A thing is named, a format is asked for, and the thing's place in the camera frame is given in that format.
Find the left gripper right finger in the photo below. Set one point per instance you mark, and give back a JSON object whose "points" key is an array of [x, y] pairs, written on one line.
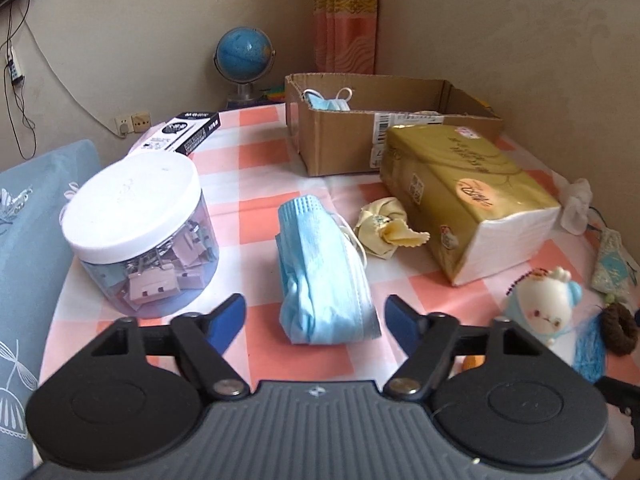
{"points": [[428, 341]]}

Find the pink checkered tablecloth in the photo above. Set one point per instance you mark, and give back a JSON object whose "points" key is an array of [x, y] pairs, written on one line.
{"points": [[248, 169]]}

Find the white blue bunny toy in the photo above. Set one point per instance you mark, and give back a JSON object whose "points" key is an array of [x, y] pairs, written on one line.
{"points": [[543, 303]]}

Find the white wall socket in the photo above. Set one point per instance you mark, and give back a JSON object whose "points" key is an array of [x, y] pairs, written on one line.
{"points": [[133, 123]]}

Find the brown hair scrunchie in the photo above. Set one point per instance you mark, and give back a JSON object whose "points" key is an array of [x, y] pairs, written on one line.
{"points": [[618, 329]]}

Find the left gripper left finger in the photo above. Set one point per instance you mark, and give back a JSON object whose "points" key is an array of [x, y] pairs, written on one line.
{"points": [[200, 341]]}

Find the blue embroidered pillow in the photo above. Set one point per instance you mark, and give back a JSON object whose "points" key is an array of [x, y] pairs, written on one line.
{"points": [[34, 261]]}

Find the open cardboard box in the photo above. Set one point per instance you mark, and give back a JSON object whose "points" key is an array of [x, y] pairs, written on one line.
{"points": [[351, 142]]}

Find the small orange soft toy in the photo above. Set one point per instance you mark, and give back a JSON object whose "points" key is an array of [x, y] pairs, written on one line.
{"points": [[471, 362]]}

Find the blue desk globe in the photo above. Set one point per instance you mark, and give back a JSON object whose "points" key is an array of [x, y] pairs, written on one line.
{"points": [[242, 56]]}

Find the crumpled white tissue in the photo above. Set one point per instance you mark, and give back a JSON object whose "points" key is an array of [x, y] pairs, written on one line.
{"points": [[575, 199]]}

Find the blue surgical face mask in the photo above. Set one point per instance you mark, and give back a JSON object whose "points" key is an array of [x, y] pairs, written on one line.
{"points": [[326, 294]]}

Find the gold tissue paper pack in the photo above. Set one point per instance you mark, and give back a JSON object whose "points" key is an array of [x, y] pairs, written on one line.
{"points": [[485, 214]]}

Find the black and white small box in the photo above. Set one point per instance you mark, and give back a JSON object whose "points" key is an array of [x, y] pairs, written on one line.
{"points": [[182, 134]]}

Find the blue mask inside box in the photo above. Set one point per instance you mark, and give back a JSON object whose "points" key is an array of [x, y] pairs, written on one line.
{"points": [[339, 103]]}

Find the clear jar of binder clips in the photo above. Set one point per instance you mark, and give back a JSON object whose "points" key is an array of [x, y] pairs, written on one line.
{"points": [[142, 231]]}

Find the blue embroidered sachet pouch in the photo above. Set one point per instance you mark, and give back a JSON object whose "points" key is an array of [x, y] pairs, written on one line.
{"points": [[610, 279]]}

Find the orange patterned curtain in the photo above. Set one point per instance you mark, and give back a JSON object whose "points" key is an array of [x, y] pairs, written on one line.
{"points": [[345, 36]]}

